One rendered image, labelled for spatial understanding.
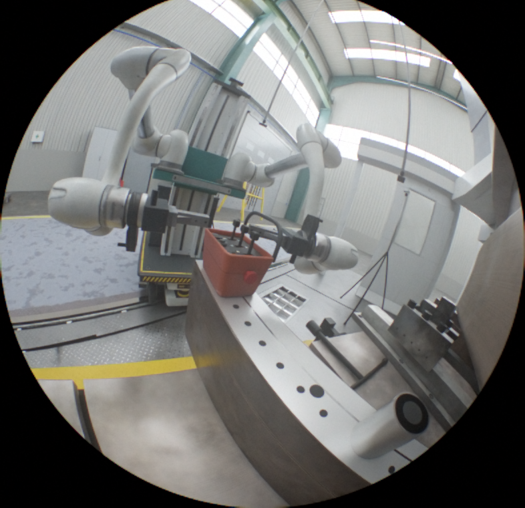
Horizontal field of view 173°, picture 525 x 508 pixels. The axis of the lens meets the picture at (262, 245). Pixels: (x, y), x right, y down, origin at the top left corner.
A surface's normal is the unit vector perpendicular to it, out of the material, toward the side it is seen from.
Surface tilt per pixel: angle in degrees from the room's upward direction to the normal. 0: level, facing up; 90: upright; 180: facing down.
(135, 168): 90
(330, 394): 0
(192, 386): 0
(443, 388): 71
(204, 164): 90
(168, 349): 0
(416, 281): 90
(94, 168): 90
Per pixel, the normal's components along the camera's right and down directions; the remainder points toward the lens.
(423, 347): -0.94, -0.24
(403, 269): -0.55, 0.04
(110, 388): 0.31, -0.92
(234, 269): 0.49, 0.49
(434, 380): -0.79, -0.52
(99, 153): 0.78, 0.39
